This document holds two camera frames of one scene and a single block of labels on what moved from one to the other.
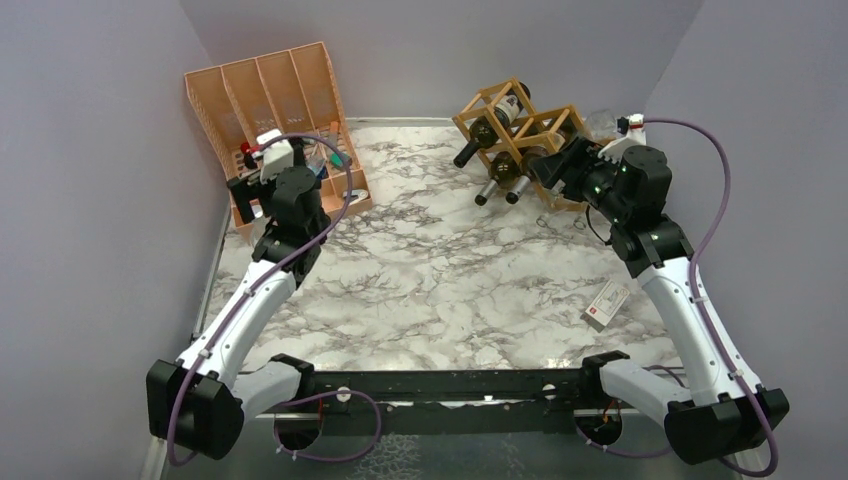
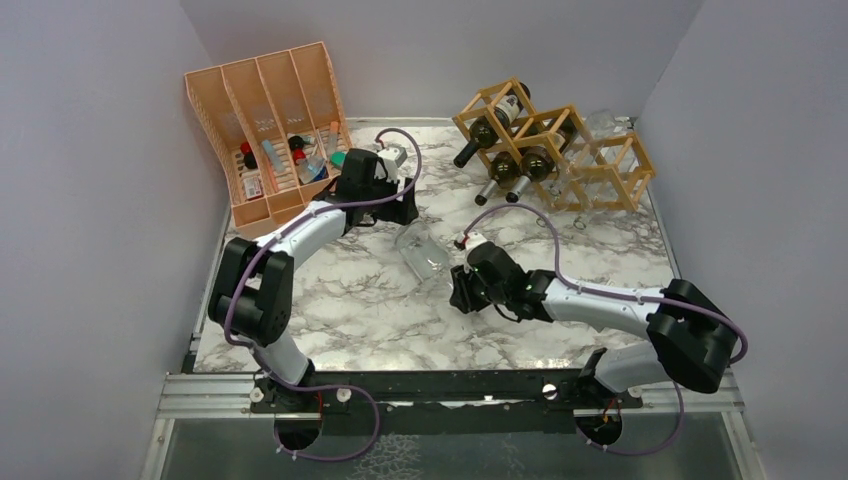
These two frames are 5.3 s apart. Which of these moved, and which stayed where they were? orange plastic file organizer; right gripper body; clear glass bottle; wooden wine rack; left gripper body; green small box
Moved: right gripper body; left gripper body
Stayed: clear glass bottle; green small box; wooden wine rack; orange plastic file organizer
